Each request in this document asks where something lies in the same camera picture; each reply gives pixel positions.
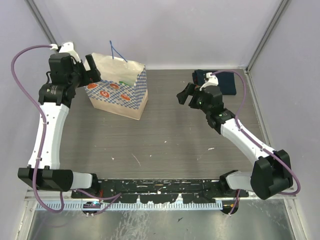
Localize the blue checkered paper bag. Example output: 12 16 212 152
84 47 148 120

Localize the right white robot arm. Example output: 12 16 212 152
176 83 294 200

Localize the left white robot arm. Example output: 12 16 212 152
17 53 101 198

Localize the dark blue folded cloth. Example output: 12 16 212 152
192 69 237 96

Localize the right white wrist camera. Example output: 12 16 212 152
200 72 219 91

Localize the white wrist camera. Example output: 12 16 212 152
50 41 81 63
200 72 219 91

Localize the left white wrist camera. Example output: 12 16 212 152
50 41 81 63

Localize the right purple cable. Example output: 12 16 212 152
211 69 301 216

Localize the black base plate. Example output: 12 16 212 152
85 179 237 204

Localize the slotted cable duct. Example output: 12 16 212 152
36 201 223 211

